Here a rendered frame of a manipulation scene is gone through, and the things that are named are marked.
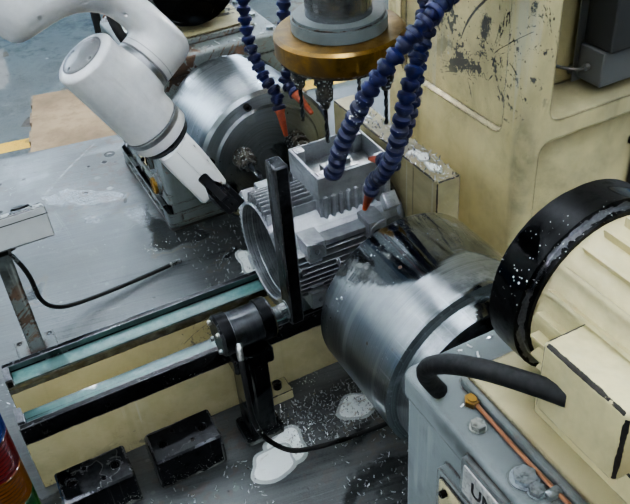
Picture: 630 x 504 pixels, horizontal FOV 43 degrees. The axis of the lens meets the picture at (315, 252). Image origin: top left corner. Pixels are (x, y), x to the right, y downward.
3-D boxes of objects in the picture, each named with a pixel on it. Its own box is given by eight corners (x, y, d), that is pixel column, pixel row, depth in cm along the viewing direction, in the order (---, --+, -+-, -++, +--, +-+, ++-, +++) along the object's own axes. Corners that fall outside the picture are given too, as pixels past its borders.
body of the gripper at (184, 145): (128, 134, 115) (177, 180, 122) (150, 166, 107) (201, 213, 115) (166, 98, 114) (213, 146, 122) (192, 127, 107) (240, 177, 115)
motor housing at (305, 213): (350, 229, 142) (345, 135, 131) (407, 290, 128) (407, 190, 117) (245, 267, 136) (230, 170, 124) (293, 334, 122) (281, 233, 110)
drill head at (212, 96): (263, 124, 176) (249, 13, 160) (345, 204, 149) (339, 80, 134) (153, 158, 167) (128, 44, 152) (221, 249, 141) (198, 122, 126)
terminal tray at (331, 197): (358, 166, 130) (356, 126, 125) (392, 197, 122) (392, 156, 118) (290, 188, 126) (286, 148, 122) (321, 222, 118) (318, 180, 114)
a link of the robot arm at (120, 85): (156, 87, 113) (115, 138, 112) (91, 19, 104) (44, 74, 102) (188, 99, 107) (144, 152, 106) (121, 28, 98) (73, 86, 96)
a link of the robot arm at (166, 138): (116, 128, 113) (131, 142, 115) (136, 156, 106) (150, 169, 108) (160, 87, 113) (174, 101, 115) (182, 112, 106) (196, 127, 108)
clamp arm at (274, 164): (299, 307, 116) (282, 152, 100) (308, 319, 113) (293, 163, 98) (277, 315, 114) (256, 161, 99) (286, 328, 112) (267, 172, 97)
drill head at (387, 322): (438, 294, 128) (443, 158, 113) (632, 481, 98) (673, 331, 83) (297, 353, 120) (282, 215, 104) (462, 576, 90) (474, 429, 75)
